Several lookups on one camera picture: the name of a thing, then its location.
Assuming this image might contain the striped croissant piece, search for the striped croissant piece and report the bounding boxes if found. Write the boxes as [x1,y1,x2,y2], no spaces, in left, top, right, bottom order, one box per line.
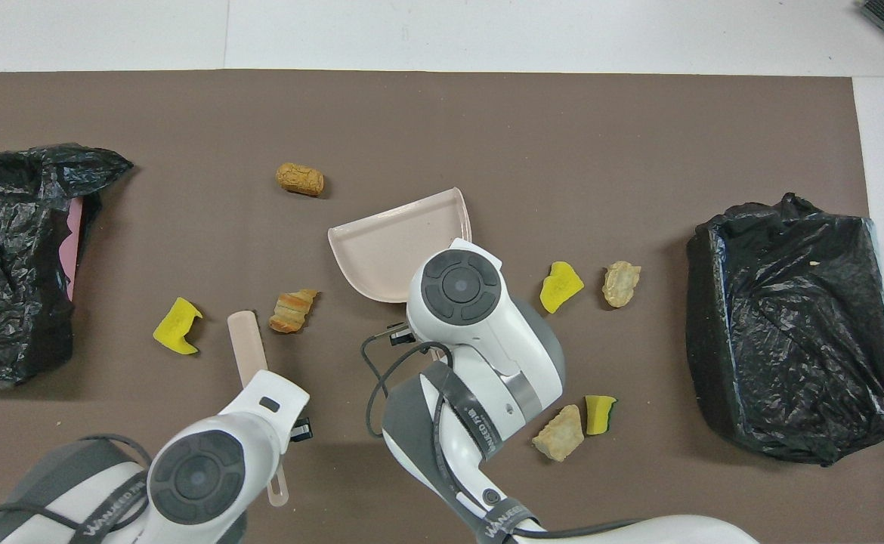
[269,288,320,334]

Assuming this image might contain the brown table mat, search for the brown table mat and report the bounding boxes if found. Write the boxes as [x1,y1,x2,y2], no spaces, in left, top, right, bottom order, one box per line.
[0,70,884,544]

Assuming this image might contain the angular beige bread chunk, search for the angular beige bread chunk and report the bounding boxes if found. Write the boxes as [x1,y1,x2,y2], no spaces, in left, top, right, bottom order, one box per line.
[531,404,586,463]

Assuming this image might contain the beige plastic dustpan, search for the beige plastic dustpan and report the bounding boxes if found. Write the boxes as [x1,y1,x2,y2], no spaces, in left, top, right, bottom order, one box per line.
[327,187,473,304]

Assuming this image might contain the beige hand brush black bristles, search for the beige hand brush black bristles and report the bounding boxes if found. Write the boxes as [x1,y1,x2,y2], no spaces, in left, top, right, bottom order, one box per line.
[227,310,292,508]

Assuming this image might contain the notched yellow sponge piece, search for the notched yellow sponge piece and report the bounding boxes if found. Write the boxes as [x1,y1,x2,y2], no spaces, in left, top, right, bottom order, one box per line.
[153,297,204,356]

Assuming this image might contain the brown cork-shaped bread roll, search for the brown cork-shaped bread roll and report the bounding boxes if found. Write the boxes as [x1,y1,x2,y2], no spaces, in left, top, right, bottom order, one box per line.
[276,162,326,197]

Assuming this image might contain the pink bin with black bag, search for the pink bin with black bag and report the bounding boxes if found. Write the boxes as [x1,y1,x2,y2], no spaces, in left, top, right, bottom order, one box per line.
[0,144,134,388]

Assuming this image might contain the rounded beige bread chunk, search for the rounded beige bread chunk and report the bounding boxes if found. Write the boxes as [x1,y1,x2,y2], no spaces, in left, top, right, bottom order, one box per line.
[602,261,642,309]

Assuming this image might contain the yellow sponge with green side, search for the yellow sponge with green side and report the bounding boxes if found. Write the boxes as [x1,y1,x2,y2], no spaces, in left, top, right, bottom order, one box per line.
[585,394,618,436]

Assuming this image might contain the bin lined with black bag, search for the bin lined with black bag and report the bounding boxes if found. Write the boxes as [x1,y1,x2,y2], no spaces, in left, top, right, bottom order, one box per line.
[686,193,884,466]

